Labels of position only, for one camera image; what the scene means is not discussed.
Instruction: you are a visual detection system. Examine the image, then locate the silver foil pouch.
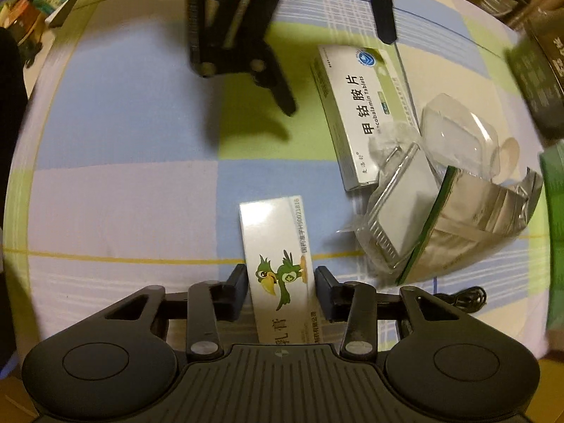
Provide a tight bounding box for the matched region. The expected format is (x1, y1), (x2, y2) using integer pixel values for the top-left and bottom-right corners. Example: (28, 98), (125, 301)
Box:
(396, 165), (545, 286)

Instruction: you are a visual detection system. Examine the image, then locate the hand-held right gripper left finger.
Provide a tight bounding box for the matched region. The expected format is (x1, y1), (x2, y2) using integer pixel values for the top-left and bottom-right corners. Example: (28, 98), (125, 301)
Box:
(103, 264), (250, 364)

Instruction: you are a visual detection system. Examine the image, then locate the white and green medicine box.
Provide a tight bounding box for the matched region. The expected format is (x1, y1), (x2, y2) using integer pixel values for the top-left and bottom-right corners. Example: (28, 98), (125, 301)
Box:
(309, 44), (420, 193)

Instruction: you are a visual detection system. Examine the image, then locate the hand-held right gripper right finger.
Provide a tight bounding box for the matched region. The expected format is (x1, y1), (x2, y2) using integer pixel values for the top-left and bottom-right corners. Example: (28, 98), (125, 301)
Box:
(314, 266), (459, 363)

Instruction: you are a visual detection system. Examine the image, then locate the white plastic spoon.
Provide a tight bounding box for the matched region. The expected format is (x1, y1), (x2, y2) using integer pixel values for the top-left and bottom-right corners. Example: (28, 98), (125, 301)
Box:
(498, 136), (521, 178)

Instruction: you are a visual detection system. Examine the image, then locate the black instant noodle box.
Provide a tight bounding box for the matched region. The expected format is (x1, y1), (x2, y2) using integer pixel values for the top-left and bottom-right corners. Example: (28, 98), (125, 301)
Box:
(506, 9), (564, 134)

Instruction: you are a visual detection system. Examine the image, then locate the black cable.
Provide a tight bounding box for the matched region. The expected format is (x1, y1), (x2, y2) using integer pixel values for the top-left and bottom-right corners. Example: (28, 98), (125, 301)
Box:
(434, 286), (488, 314)

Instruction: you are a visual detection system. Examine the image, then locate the clear plastic clamshell container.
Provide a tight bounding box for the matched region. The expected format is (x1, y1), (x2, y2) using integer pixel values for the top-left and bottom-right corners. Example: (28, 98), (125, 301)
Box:
(339, 140), (438, 281)

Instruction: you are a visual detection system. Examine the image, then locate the desktop with checked tablecloth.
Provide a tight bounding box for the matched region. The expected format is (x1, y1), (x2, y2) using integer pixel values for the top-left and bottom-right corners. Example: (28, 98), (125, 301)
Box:
(4, 0), (557, 362)

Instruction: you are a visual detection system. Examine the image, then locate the green shrink-wrapped box pack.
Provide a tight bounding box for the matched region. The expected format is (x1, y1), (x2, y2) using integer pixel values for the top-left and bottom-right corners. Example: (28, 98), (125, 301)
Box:
(539, 140), (564, 333)

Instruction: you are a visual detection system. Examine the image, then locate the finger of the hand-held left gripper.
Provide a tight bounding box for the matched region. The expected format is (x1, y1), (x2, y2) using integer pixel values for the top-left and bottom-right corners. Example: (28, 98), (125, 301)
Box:
(352, 0), (399, 45)
(189, 0), (297, 118)

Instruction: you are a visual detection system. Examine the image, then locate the white box with green bird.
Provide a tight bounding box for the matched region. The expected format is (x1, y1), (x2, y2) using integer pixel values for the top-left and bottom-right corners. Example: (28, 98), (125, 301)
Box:
(239, 195), (325, 345)

